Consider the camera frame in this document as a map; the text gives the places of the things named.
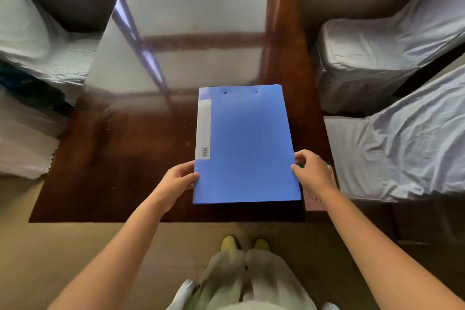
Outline person's right hand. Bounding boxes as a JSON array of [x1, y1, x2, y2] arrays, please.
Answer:
[[291, 149, 339, 198]]

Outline person's left hand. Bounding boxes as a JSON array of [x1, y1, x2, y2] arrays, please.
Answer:
[[154, 160, 200, 214]]

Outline blue file folder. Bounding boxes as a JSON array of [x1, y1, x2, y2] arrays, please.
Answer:
[[193, 84, 302, 205]]

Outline person's right forearm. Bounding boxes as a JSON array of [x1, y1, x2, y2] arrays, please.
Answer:
[[320, 189, 465, 310]]

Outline person's left forearm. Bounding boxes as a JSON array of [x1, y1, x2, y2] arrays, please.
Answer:
[[46, 195, 169, 310]]

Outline pink paper sheet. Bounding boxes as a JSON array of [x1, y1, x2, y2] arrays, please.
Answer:
[[302, 166, 336, 211]]

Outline person's left yellow shoe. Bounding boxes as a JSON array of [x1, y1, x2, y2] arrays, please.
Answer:
[[221, 236, 240, 253]]

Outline white covered chair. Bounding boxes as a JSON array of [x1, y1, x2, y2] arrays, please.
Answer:
[[0, 85, 70, 180], [313, 0, 465, 116], [324, 64, 465, 203], [0, 0, 102, 105]]

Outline person's white trousers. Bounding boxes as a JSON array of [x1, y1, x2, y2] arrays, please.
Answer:
[[166, 248, 340, 310]]

